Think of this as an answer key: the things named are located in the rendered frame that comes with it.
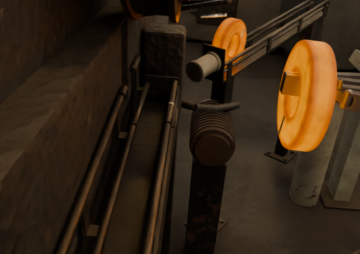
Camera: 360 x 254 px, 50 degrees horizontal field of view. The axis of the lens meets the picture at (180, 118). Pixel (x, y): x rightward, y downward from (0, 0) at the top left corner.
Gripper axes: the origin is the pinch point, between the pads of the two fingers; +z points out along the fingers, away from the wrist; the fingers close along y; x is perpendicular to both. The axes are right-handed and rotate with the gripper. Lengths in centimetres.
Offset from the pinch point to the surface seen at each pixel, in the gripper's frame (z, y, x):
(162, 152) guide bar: 19.1, 0.8, -14.7
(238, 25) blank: 3, 61, -8
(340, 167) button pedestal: -51, 82, -66
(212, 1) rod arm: 13.6, 26.1, 4.5
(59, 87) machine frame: 30.6, -13.0, 1.3
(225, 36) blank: 7, 55, -10
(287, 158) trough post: -39, 109, -82
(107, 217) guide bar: 25.0, -12.4, -17.3
